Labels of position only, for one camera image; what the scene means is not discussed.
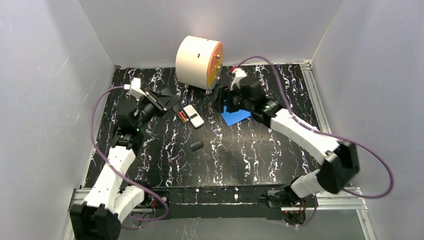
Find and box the white remote control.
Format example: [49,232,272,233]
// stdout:
[183,104,205,129]

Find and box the black battery cover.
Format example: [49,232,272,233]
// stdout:
[189,139,204,152]

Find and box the black remote control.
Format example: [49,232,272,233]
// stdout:
[175,109,190,125]

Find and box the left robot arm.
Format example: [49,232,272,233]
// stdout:
[69,84,179,240]

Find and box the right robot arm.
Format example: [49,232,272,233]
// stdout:
[212,76,360,204]

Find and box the blue foam pad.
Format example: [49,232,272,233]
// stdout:
[220,106,251,127]

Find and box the white cylinder orange face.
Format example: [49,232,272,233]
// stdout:
[175,35,225,95]

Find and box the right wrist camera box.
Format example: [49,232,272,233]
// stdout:
[229,66,247,91]

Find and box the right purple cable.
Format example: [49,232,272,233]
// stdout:
[231,56,395,228]

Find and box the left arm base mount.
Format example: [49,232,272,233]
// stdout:
[149,188,171,210]

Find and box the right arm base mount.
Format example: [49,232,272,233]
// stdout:
[265,189,292,208]

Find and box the aluminium frame rail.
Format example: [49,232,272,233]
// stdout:
[299,59,376,240]

